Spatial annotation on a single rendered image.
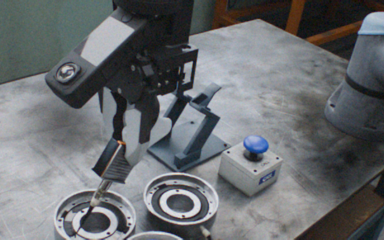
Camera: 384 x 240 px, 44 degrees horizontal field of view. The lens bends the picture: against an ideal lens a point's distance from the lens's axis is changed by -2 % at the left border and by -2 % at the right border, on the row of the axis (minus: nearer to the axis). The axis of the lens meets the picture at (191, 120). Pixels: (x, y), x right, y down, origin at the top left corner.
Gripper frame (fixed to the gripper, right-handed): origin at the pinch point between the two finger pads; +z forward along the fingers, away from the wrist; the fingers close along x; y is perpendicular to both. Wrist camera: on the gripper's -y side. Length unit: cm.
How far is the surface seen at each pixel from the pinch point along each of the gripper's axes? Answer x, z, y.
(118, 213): 0.0, 10.1, 0.1
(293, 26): 91, 54, 186
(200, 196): -4.1, 10.2, 11.7
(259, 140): -3.6, 5.7, 24.5
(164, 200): -1.7, 10.1, 6.9
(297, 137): -1.2, 13.3, 41.3
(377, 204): -13, 38, 71
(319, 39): 90, 67, 218
